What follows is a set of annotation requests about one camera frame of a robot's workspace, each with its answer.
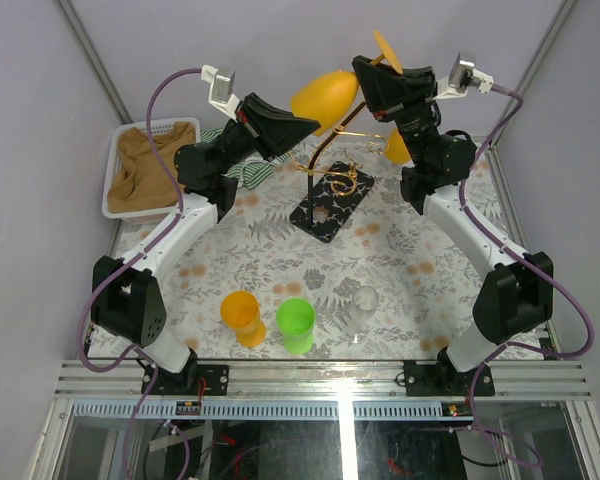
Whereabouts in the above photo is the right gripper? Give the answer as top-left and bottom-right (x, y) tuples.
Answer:
(350, 58), (438, 170)

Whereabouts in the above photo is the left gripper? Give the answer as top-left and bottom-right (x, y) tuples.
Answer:
(209, 92), (317, 178)

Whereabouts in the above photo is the orange wine glass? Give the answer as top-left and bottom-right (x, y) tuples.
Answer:
(384, 128), (411, 165)
(290, 30), (404, 140)

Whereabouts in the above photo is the gold wine glass rack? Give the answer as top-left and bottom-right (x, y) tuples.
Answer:
(289, 102), (388, 244)

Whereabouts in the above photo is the orange plastic cup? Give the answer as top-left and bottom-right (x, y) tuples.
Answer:
(220, 291), (267, 348)

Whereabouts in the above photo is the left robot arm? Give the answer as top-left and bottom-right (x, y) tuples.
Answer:
(82, 93), (320, 395)

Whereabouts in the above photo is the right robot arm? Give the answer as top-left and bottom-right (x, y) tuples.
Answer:
(352, 55), (553, 395)

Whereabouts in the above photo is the clear glass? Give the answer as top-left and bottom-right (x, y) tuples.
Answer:
(344, 286), (379, 344)

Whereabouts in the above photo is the green striped cloth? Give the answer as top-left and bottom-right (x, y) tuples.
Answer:
(196, 128), (290, 190)

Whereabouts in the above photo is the floral tablecloth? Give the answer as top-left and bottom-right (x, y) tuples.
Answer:
(87, 139), (554, 361)

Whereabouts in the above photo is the brown cloth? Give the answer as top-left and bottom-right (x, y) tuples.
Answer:
(107, 122), (197, 214)

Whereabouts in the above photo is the white plastic basket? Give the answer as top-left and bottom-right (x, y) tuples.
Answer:
(102, 117), (201, 224)

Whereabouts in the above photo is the green plastic cup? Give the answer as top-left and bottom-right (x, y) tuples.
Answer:
(276, 298), (316, 355)

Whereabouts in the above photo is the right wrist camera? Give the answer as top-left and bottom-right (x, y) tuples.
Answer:
(434, 52), (494, 100)

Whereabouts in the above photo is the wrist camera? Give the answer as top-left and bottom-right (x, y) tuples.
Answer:
(200, 65), (240, 120)
(434, 52), (494, 100)

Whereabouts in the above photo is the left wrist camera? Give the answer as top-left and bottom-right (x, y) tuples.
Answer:
(200, 65), (240, 120)

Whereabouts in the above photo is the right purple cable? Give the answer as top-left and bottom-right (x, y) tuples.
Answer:
(459, 84), (596, 466)

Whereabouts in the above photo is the purple cable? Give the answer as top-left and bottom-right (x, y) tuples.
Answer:
(77, 68), (206, 480)
(459, 84), (596, 466)

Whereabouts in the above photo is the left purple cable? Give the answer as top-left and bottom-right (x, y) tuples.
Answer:
(77, 68), (206, 480)

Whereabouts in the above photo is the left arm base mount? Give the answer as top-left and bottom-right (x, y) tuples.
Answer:
(141, 364), (230, 397)

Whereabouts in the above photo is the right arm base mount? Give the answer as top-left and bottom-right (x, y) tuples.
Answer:
(403, 360), (495, 397)

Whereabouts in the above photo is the aluminium rail frame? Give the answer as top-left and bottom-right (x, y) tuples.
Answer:
(54, 359), (592, 402)

